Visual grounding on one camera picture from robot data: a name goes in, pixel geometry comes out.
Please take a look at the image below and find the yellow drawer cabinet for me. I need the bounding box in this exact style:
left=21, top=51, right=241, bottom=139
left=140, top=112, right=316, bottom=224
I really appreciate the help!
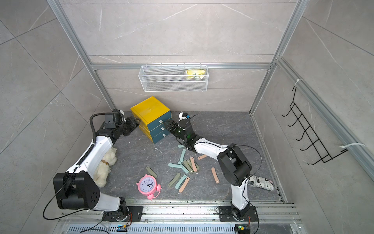
left=131, top=97, right=170, bottom=142

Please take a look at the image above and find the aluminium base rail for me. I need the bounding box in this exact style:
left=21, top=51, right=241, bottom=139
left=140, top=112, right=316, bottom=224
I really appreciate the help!
left=53, top=200, right=306, bottom=234

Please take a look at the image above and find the mint knife vertical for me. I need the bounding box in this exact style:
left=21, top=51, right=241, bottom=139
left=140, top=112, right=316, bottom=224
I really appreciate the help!
left=180, top=149, right=186, bottom=162

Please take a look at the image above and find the olive knife right centre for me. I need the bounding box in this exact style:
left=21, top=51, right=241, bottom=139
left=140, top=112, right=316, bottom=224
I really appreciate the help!
left=187, top=160, right=200, bottom=171

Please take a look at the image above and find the olive knife left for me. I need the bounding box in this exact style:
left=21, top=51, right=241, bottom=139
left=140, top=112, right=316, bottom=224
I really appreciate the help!
left=146, top=166, right=158, bottom=178

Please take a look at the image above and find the mint knife lower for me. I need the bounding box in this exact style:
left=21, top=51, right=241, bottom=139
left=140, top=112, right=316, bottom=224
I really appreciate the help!
left=175, top=175, right=187, bottom=189

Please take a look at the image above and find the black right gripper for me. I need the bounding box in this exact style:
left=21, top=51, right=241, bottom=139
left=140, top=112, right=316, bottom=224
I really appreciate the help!
left=165, top=120, right=189, bottom=143

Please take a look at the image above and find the black wall hook rack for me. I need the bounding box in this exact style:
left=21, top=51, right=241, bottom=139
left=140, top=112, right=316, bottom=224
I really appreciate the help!
left=282, top=86, right=348, bottom=166

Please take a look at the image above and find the teal drawer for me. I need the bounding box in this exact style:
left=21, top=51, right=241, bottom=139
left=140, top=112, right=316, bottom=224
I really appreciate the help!
left=150, top=129, right=169, bottom=143
left=147, top=110, right=171, bottom=131
left=150, top=123, right=169, bottom=138

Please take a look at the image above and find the teal top drawer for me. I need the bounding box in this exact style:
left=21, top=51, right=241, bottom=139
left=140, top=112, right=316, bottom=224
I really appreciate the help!
left=147, top=110, right=171, bottom=131

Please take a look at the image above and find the pink alarm clock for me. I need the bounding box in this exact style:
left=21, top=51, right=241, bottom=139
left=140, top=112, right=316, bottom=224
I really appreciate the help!
left=136, top=174, right=162, bottom=200

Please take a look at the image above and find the white wire mesh basket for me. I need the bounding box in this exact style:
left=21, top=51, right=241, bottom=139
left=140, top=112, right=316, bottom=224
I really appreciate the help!
left=138, top=64, right=209, bottom=92

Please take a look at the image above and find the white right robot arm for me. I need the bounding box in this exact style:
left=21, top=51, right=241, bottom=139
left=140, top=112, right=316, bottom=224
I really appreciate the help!
left=164, top=119, right=252, bottom=221

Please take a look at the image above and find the mint knife diagonal centre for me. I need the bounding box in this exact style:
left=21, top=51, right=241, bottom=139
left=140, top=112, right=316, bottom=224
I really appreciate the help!
left=178, top=161, right=189, bottom=174

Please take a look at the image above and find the white plush teddy bear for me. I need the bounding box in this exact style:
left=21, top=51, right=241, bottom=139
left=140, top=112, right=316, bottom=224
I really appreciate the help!
left=93, top=147, right=117, bottom=188

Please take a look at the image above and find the yellow sponge in basket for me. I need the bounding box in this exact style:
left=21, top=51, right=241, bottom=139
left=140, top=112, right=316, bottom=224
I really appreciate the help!
left=184, top=69, right=206, bottom=80

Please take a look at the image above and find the teal bottom drawer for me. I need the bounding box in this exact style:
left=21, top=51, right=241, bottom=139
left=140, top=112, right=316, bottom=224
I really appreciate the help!
left=150, top=129, right=169, bottom=143

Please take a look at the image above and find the olive knife lower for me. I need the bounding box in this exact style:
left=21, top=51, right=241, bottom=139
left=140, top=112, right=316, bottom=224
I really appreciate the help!
left=168, top=173, right=181, bottom=187

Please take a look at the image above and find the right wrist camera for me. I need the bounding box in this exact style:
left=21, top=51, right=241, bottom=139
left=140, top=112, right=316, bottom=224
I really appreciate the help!
left=179, top=112, right=190, bottom=121

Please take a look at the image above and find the pink knife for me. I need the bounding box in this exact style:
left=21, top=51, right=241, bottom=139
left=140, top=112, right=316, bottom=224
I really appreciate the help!
left=190, top=157, right=198, bottom=172
left=178, top=177, right=190, bottom=193
left=211, top=167, right=220, bottom=184
left=198, top=155, right=207, bottom=160

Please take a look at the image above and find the olive knife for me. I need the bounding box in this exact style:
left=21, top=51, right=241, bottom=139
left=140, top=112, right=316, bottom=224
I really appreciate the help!
left=168, top=173, right=181, bottom=187
left=146, top=166, right=158, bottom=178
left=187, top=160, right=200, bottom=171
left=183, top=160, right=194, bottom=173

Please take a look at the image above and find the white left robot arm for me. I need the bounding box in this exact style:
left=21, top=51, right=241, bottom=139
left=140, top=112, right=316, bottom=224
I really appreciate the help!
left=53, top=109, right=138, bottom=221

